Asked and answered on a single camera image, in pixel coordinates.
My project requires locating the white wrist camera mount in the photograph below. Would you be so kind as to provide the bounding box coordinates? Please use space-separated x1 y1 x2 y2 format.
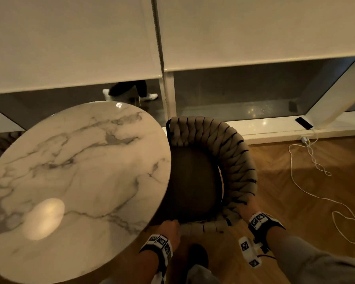
238 236 263 268

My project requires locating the white charging cable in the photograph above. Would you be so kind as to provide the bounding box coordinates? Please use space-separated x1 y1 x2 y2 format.
288 129 355 245

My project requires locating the person's black shoe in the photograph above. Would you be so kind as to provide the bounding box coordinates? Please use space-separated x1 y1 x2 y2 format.
186 244 209 273

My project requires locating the person's grey trouser leg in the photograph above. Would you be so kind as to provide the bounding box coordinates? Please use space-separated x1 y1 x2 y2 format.
186 264 223 284

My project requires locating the person's left forearm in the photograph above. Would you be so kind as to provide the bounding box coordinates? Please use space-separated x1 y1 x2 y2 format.
105 248 164 284

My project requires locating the person's left hand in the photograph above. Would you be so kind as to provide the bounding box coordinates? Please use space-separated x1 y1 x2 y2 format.
156 220 181 243

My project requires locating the wide beige roller blind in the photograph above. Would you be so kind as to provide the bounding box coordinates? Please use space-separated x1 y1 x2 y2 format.
155 0 355 72

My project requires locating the black smartphone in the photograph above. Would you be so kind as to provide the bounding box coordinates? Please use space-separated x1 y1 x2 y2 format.
295 117 314 130

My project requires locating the person's right forearm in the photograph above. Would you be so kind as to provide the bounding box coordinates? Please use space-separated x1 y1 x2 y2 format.
265 226 355 284

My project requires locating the blind bead chain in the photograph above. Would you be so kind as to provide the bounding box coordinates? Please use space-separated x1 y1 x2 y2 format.
151 0 166 72

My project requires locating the white window frame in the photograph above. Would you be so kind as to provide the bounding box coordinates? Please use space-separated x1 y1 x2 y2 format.
162 55 355 145

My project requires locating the woven rope back chair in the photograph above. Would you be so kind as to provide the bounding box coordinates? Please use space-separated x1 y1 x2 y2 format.
0 131 26 172
166 116 258 234

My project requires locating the person's right hand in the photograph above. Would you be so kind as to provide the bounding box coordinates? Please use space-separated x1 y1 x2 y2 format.
238 200 263 224

